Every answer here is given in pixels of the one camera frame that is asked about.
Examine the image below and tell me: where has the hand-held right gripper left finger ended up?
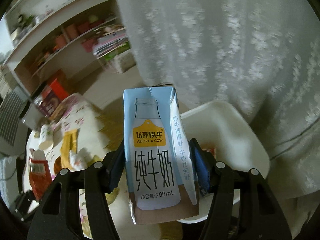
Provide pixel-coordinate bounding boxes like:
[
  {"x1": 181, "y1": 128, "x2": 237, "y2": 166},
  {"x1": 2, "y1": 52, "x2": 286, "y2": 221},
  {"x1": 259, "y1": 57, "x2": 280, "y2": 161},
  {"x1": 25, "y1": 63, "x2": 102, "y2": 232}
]
[{"x1": 29, "y1": 140, "x2": 127, "y2": 240}]

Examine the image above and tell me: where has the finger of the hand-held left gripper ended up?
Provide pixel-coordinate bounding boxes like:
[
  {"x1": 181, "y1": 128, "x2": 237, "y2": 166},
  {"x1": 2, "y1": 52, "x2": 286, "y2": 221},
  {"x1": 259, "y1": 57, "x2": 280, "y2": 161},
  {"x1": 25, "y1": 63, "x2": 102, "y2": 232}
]
[{"x1": 14, "y1": 189, "x2": 38, "y2": 215}]

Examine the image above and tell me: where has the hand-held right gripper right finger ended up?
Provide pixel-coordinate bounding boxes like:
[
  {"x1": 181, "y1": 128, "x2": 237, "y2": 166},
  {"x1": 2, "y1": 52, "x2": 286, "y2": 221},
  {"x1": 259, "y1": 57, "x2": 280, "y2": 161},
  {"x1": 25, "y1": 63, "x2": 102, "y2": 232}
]
[{"x1": 189, "y1": 137, "x2": 293, "y2": 240}]

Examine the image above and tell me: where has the red snack packet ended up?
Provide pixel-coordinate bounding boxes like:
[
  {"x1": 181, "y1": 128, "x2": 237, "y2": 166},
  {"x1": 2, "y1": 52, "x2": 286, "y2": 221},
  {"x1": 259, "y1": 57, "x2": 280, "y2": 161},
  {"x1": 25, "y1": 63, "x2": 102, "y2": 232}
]
[{"x1": 28, "y1": 149, "x2": 53, "y2": 199}]

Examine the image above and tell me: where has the light blue milk carton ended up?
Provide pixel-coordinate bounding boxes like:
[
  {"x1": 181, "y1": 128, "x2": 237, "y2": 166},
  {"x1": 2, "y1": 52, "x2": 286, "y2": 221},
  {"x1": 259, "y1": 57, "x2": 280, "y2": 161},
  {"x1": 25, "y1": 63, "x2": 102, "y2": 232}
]
[{"x1": 123, "y1": 85, "x2": 200, "y2": 224}]

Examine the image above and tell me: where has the white plastic bin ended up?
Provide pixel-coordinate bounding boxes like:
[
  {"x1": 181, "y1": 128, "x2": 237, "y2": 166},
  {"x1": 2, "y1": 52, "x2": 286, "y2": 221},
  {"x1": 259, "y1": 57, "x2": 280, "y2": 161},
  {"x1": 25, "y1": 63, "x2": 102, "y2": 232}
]
[{"x1": 176, "y1": 99, "x2": 272, "y2": 224}]

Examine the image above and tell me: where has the grey quilted blanket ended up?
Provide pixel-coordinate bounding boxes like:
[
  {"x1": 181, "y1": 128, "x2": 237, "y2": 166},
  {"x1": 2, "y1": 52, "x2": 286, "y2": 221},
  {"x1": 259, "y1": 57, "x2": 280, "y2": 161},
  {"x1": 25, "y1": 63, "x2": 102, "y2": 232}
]
[{"x1": 0, "y1": 155, "x2": 28, "y2": 205}]

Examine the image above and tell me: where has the crumpled white tissue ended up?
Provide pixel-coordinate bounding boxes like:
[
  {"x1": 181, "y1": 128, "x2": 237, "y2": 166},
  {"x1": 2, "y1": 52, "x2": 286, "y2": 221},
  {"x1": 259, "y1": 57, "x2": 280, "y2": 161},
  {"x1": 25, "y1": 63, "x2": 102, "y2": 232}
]
[{"x1": 69, "y1": 148, "x2": 94, "y2": 172}]

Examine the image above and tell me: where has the yellow snack packet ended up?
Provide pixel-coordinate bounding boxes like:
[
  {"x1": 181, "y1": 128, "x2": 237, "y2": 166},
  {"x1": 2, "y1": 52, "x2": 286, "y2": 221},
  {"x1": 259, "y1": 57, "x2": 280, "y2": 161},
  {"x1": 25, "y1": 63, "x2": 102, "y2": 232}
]
[{"x1": 61, "y1": 129, "x2": 79, "y2": 170}]

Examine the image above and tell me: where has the floral tablecloth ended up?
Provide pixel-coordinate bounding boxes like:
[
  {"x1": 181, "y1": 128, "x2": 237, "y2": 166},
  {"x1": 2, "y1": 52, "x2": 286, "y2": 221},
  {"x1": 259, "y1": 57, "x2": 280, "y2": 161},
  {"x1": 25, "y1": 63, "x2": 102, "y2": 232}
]
[{"x1": 21, "y1": 92, "x2": 160, "y2": 240}]

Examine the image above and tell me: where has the white paper cup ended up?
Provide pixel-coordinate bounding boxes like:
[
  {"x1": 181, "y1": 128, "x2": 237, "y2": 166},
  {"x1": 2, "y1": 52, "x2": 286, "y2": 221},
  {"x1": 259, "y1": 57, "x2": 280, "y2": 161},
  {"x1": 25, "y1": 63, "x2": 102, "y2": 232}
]
[{"x1": 39, "y1": 124, "x2": 54, "y2": 150}]

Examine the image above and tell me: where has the clear plastic jar with nuts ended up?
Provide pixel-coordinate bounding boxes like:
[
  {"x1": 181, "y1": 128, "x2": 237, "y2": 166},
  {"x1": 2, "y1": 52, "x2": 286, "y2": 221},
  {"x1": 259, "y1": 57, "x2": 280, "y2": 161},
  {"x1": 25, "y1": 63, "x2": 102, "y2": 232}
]
[{"x1": 21, "y1": 102, "x2": 50, "y2": 130}]

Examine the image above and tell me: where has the purple label plastic jar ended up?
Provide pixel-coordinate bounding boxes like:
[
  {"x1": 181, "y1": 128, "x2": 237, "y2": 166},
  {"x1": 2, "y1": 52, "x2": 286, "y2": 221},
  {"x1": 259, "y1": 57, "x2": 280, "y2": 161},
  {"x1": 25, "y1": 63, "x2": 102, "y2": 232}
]
[{"x1": 34, "y1": 94, "x2": 65, "y2": 120}]

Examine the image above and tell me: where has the red box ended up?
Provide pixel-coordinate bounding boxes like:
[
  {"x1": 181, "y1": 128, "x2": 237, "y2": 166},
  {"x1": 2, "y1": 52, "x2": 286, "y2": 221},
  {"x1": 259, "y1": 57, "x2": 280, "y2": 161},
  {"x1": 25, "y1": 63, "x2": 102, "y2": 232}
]
[{"x1": 47, "y1": 76, "x2": 70, "y2": 100}]

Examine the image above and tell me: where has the white bookshelf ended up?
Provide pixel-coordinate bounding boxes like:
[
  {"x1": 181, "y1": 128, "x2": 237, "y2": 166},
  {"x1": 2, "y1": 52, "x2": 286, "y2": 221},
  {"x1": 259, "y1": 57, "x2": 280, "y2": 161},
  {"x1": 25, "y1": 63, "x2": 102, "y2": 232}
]
[{"x1": 0, "y1": 0, "x2": 130, "y2": 98}]

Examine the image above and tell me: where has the white lace curtain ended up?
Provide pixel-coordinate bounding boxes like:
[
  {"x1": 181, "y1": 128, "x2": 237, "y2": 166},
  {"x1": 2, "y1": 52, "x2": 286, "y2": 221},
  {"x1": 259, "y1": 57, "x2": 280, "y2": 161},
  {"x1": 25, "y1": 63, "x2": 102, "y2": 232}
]
[{"x1": 110, "y1": 0, "x2": 320, "y2": 200}]

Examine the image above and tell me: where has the pile of books and papers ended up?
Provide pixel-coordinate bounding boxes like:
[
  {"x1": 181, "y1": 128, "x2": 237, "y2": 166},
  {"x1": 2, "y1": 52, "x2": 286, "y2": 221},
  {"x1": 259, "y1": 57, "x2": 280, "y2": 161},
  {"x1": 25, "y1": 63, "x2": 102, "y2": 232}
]
[{"x1": 93, "y1": 29, "x2": 132, "y2": 60}]

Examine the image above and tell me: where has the hanging pink basket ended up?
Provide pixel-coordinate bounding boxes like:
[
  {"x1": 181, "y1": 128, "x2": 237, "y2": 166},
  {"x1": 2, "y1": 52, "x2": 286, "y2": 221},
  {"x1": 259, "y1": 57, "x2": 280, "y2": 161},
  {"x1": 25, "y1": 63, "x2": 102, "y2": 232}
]
[{"x1": 81, "y1": 38, "x2": 97, "y2": 53}]

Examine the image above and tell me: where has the small pink basket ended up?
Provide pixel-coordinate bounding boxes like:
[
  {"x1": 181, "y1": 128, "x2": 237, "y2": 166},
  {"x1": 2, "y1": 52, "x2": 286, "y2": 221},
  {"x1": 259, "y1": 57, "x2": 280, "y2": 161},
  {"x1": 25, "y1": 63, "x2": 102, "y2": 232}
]
[{"x1": 76, "y1": 21, "x2": 92, "y2": 34}]

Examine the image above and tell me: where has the small potted plant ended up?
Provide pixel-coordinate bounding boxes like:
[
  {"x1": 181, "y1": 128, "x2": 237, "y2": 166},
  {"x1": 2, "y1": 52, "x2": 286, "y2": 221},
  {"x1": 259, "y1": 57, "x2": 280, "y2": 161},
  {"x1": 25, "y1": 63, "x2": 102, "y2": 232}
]
[{"x1": 17, "y1": 14, "x2": 35, "y2": 30}]

